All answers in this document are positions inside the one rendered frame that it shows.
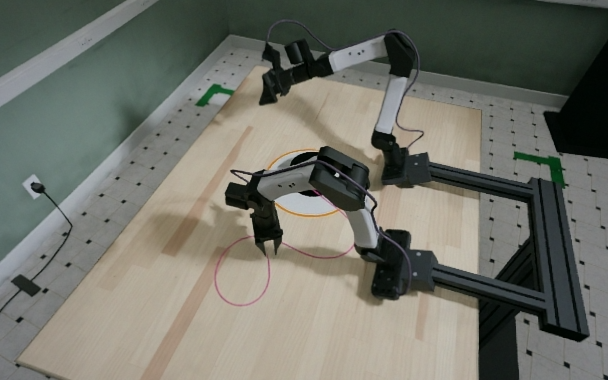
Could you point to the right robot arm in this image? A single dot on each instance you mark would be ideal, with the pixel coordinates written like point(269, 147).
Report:
point(401, 62)

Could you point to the pale grey painted circle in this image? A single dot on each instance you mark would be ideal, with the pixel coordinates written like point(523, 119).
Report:
point(296, 202)

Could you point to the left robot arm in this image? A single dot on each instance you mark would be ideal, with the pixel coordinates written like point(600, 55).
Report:
point(261, 192)

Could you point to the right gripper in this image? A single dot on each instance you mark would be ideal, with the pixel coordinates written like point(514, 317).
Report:
point(281, 79)

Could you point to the black cable reel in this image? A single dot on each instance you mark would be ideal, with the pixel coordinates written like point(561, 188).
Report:
point(302, 158)

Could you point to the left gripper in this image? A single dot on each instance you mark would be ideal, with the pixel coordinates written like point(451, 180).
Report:
point(267, 229)

